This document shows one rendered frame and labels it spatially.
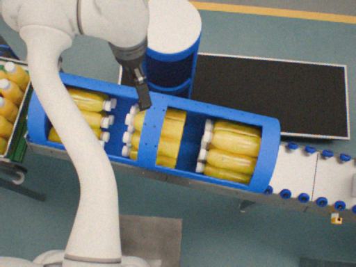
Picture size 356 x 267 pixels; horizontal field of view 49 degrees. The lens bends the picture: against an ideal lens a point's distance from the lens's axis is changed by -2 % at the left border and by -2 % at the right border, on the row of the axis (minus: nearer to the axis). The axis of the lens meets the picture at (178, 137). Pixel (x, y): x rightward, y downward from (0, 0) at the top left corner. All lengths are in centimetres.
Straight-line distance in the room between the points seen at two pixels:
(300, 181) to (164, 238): 61
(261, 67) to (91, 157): 209
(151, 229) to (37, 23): 95
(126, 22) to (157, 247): 95
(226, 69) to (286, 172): 113
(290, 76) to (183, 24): 117
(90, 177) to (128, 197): 185
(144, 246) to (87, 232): 83
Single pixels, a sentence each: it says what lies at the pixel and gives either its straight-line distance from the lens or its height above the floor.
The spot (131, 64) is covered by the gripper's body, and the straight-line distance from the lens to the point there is 93.
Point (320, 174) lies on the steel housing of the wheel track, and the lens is 176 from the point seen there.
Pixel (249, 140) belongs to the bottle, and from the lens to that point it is 142.
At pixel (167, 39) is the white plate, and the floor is 104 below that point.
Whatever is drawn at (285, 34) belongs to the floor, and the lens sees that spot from 304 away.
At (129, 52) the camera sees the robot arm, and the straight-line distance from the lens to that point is 88.
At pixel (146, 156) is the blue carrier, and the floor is 117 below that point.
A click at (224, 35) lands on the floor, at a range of 294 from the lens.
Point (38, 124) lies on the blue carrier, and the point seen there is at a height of 120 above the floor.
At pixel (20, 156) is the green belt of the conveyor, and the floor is 88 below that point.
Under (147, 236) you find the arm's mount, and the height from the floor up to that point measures 101.
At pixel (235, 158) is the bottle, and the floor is 115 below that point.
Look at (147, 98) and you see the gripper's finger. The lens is 99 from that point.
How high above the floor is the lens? 254
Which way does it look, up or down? 75 degrees down
